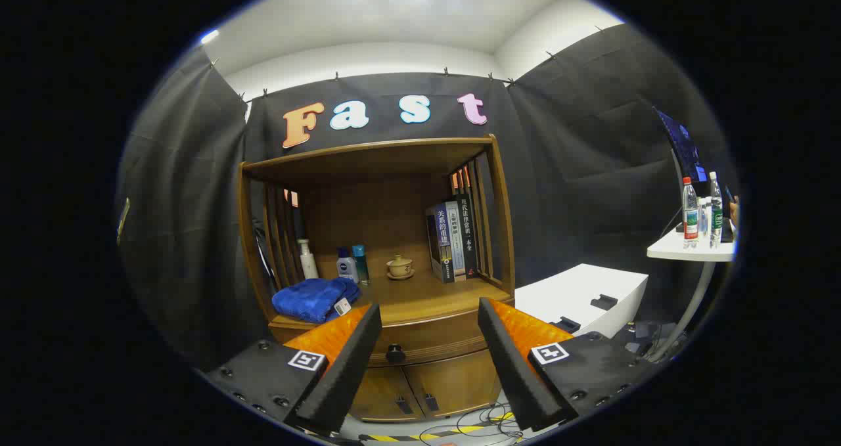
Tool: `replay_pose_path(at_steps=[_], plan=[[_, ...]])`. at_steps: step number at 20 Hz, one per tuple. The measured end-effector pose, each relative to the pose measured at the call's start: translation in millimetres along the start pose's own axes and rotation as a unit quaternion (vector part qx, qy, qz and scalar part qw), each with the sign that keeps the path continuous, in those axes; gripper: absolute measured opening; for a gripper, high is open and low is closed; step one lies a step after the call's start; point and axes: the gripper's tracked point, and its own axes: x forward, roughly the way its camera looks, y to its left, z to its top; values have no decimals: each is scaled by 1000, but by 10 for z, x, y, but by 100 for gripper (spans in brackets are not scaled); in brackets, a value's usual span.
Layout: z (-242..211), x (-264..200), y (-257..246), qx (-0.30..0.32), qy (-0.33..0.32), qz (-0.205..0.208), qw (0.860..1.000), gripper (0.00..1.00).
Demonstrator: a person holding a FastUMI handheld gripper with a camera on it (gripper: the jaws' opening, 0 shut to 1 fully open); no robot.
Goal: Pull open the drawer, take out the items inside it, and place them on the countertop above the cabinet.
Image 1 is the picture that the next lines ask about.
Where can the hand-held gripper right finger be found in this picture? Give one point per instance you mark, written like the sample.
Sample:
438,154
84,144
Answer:
516,374

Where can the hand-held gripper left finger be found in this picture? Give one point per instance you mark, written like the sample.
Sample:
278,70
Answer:
348,367

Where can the wooden drawer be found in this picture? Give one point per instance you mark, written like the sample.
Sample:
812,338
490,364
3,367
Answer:
427,341

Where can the wooden cabinet door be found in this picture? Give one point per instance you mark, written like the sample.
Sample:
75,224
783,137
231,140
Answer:
378,393
460,383

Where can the wooden countertop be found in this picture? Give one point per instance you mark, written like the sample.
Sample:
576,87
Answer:
420,295

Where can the white low cabinet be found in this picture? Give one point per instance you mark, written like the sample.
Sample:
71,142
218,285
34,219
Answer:
578,288

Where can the wooden cabinet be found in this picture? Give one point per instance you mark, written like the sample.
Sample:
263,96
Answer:
368,216

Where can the yellow black floor tape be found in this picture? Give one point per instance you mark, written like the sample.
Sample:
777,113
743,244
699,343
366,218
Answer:
460,429

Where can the blue towel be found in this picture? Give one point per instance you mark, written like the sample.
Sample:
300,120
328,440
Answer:
309,298

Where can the white bottle blue cap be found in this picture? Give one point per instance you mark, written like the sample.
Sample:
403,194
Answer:
346,268

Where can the teal bottle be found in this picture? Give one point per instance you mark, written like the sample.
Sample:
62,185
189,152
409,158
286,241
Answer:
361,262

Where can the white pump bottle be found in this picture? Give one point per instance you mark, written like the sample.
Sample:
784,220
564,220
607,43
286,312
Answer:
308,265

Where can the beige lidded teacup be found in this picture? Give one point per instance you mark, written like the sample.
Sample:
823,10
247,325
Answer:
399,267

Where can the black computer case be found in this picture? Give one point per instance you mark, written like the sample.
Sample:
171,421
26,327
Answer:
647,339

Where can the pale grey spine book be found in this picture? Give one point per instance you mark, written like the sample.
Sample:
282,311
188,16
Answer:
455,242

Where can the black spine book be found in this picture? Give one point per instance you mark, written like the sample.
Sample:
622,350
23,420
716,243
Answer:
467,236

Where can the blue spine book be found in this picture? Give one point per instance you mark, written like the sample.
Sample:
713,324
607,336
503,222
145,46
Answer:
441,242

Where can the white side table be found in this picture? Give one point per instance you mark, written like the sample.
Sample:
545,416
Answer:
677,247

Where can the red label water bottle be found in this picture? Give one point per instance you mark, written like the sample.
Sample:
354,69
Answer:
690,219

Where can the small clear water bottle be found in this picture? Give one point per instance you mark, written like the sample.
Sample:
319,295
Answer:
704,219

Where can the green label water bottle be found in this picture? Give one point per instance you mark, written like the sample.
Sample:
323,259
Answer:
715,216

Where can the computer monitor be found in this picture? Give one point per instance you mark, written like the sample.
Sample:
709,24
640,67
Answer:
683,147

